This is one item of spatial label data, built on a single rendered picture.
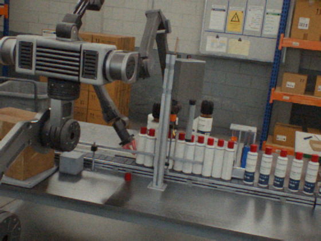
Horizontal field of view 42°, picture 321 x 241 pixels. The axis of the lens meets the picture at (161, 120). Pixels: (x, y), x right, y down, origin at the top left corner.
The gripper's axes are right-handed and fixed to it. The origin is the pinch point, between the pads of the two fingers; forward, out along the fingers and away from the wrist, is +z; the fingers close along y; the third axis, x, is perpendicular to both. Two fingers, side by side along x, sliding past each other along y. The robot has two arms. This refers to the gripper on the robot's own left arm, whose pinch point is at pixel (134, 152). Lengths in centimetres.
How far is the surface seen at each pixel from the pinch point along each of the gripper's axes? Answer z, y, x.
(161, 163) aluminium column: 9.1, -17.1, -16.4
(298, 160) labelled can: 42, -3, -74
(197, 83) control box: -16, -8, -50
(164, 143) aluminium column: 0.8, -17.0, -22.7
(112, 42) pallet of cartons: -102, 318, 75
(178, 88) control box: -19, -18, -43
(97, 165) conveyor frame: -4.1, -4.4, 20.6
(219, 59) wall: -10, 450, -21
